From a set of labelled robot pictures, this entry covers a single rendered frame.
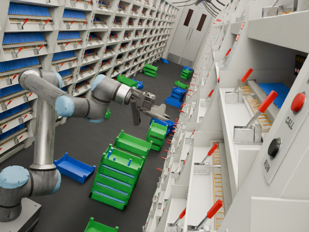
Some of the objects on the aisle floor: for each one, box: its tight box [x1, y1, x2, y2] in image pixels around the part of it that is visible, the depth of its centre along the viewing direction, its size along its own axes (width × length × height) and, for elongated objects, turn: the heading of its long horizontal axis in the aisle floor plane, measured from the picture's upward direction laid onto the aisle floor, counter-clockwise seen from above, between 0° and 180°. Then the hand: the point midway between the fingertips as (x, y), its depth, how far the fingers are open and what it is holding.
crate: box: [53, 152, 96, 184], centre depth 265 cm, size 30×20×8 cm
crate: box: [89, 189, 128, 211], centre depth 249 cm, size 30×20×8 cm
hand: (165, 118), depth 141 cm, fingers open, 3 cm apart
